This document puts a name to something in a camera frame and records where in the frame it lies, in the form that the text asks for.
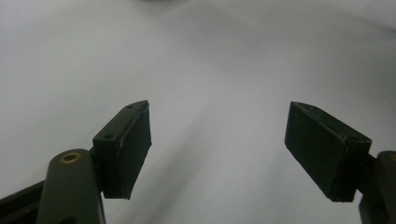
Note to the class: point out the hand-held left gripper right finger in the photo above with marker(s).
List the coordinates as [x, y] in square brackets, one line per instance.
[323, 152]

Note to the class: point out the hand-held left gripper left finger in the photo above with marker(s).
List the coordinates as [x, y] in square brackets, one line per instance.
[124, 155]

